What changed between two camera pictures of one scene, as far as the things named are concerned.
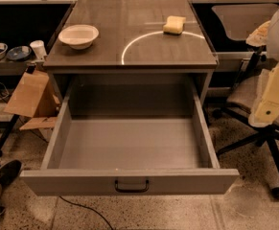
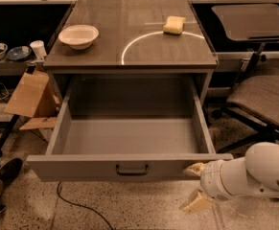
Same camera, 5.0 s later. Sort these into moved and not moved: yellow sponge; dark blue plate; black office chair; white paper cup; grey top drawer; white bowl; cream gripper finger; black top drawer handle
Moved: black top drawer handle; grey top drawer; cream gripper finger
Not moved: white paper cup; yellow sponge; dark blue plate; white bowl; black office chair
